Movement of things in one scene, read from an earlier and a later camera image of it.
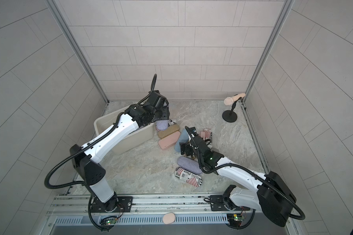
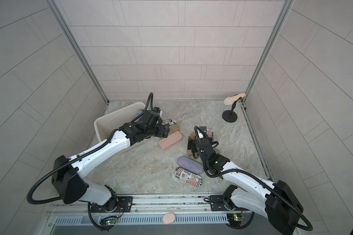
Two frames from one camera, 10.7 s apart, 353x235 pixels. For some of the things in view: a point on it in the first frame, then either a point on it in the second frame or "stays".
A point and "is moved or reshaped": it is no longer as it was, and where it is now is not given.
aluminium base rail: (81, 204) stays
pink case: (169, 141) stays
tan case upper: (163, 133) stays
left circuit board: (111, 221) stays
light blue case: (184, 137) is moved or reshaped
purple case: (189, 165) stays
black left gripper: (165, 111) -> (161, 133)
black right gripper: (188, 145) -> (195, 143)
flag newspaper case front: (188, 177) stays
